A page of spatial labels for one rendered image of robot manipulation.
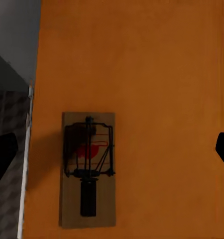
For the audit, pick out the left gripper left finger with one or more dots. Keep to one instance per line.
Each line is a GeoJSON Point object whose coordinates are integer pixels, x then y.
{"type": "Point", "coordinates": [8, 150]}

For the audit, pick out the door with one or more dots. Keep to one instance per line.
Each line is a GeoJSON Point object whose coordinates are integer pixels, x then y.
{"type": "Point", "coordinates": [15, 116]}

